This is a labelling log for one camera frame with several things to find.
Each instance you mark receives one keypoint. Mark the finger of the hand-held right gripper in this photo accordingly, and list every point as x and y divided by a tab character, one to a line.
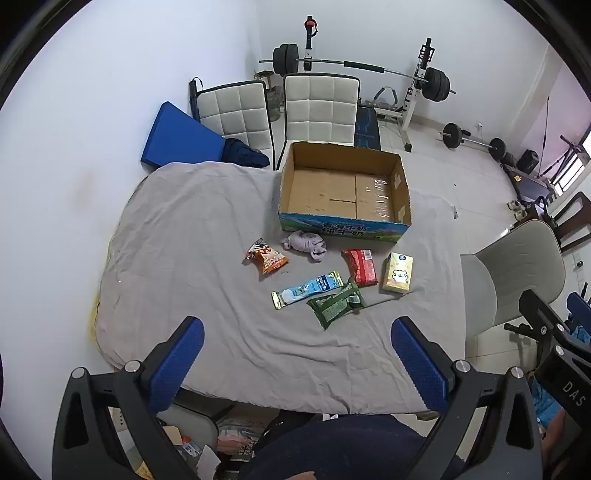
579	304
538	314

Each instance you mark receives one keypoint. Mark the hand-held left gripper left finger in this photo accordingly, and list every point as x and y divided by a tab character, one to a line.
178	364

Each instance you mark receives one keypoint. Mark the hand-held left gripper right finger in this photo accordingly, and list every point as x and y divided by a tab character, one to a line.
420	364

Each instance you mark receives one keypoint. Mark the yellow tissue pack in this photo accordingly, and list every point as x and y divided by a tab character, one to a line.
398	274

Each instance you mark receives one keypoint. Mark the green soft packet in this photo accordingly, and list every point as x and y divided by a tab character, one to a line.
337	304

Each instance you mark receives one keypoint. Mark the red soft packet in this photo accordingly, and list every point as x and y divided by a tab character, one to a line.
361	267

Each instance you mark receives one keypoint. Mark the orange snack packet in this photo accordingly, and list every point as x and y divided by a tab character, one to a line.
268	261

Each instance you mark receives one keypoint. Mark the long blue white packet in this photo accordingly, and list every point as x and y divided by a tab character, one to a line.
304	290

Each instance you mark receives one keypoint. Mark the grey cloth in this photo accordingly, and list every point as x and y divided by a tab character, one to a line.
307	244

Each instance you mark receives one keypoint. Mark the cardboard box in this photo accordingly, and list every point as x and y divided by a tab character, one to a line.
341	189

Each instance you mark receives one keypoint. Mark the person's right forearm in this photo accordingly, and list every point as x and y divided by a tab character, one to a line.
557	429

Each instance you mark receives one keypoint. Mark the grey shell chair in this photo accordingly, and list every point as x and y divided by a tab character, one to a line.
517	272

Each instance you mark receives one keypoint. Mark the grey stool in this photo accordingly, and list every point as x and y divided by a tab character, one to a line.
196	422

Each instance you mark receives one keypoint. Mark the brown wooden chair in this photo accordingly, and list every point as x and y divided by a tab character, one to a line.
575	217

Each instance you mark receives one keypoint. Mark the grey table sheet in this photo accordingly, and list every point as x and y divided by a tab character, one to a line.
207	277

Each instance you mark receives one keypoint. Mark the pile of papers and packets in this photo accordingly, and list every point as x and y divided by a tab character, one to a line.
231	445

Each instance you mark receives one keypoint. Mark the pair of slippers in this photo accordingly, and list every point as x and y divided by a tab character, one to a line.
518	210

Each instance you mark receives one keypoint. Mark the person's dark blue clothing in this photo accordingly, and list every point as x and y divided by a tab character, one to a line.
341	450

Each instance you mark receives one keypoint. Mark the black tripod stand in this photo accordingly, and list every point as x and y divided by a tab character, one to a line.
565	157

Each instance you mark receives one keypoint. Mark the black speaker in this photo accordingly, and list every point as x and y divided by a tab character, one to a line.
528	162

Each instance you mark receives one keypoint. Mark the short barbell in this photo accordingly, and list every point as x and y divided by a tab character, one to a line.
471	141

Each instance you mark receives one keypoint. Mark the dark blue garment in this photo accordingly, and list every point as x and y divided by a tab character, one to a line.
244	154

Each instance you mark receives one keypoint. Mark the blue foam mat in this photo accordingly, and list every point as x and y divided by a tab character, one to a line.
180	143

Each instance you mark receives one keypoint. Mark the white weight bench rack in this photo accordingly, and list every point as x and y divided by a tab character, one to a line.
413	106

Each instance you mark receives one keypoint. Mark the white padded chair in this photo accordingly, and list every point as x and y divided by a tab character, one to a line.
321	108
235	115

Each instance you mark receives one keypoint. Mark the long barbell with black plates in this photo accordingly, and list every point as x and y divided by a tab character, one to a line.
341	62

